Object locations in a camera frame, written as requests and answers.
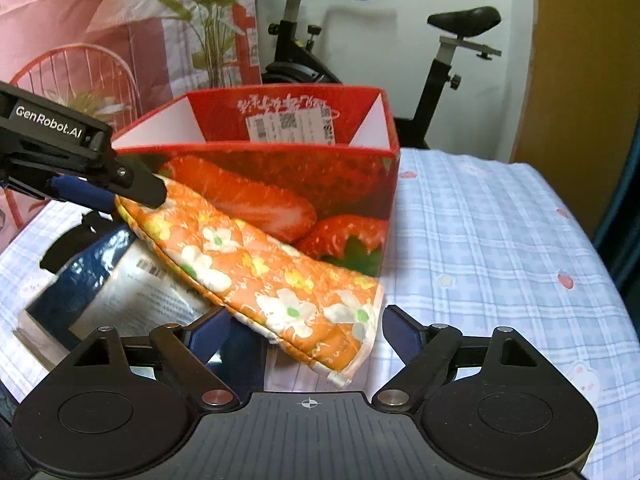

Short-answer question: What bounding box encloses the tall green potted plant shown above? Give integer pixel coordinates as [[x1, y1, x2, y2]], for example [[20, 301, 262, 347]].
[[156, 0, 245, 88]]

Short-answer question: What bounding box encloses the black exercise bike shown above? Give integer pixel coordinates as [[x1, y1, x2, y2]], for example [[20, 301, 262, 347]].
[[250, 0, 504, 150]]

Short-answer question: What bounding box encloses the small spiky potted plant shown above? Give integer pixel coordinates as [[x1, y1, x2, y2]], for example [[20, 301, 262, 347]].
[[44, 90, 131, 120]]

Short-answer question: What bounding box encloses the white shipping label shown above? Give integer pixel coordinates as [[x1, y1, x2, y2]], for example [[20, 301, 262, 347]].
[[245, 107, 335, 145]]

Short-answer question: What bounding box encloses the blue plaid strawberry tablecloth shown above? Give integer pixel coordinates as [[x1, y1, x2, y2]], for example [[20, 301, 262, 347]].
[[0, 147, 640, 480]]

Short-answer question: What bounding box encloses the red strawberry cardboard box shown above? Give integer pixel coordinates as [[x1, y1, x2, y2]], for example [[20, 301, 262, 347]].
[[113, 84, 400, 276]]

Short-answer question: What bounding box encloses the teal curtain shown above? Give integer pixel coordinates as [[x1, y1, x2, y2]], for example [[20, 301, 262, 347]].
[[591, 119, 640, 302]]

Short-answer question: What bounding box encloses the red wire chair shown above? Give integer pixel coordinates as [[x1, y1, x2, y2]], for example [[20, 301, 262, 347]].
[[4, 42, 143, 231]]

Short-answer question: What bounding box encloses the wooden door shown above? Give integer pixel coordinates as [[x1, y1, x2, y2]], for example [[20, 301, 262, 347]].
[[512, 0, 639, 234]]

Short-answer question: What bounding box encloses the blue packaged item white label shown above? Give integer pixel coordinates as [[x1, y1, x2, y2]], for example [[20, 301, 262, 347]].
[[14, 226, 267, 400]]

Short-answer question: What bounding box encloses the orange floral oven mitt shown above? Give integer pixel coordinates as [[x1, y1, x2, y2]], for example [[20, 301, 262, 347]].
[[115, 179, 384, 388]]

